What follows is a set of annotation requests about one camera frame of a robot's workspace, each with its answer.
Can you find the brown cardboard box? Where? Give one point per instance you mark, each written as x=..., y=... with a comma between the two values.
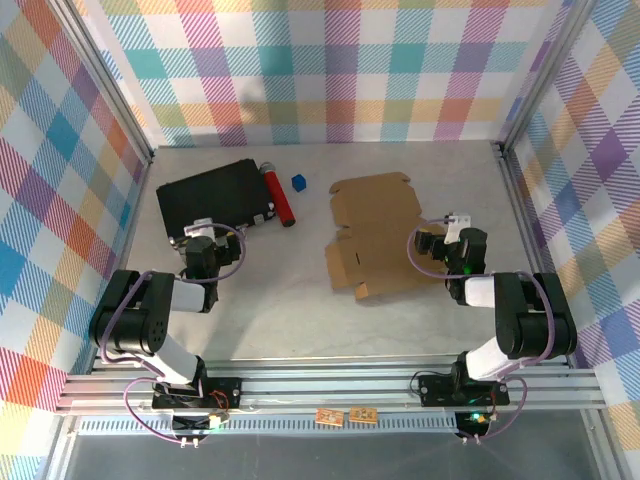
x=380, y=220

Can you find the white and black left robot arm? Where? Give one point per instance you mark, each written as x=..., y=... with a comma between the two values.
x=187, y=295

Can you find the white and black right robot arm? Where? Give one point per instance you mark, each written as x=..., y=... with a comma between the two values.
x=477, y=292

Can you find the black case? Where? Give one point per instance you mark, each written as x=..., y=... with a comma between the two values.
x=210, y=195

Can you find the red cylinder with silver cap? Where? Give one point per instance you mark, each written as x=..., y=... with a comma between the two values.
x=279, y=197

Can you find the small blue cube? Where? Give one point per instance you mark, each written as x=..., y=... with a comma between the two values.
x=298, y=183

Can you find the black controller board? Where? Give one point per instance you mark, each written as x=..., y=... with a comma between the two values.
x=190, y=422
x=472, y=422

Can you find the small orange circuit board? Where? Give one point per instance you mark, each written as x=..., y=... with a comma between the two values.
x=362, y=415
x=329, y=417

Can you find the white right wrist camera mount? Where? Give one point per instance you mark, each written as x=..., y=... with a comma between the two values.
x=456, y=227

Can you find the aluminium side rail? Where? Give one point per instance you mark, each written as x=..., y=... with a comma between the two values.
x=525, y=225
x=125, y=255

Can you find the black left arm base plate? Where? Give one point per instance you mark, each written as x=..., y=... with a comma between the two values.
x=225, y=392

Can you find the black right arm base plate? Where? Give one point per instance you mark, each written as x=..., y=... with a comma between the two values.
x=435, y=390

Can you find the aluminium frame post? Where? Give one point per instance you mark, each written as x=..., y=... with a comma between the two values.
x=542, y=75
x=117, y=100

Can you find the aluminium rail beam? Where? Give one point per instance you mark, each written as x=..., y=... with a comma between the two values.
x=325, y=385

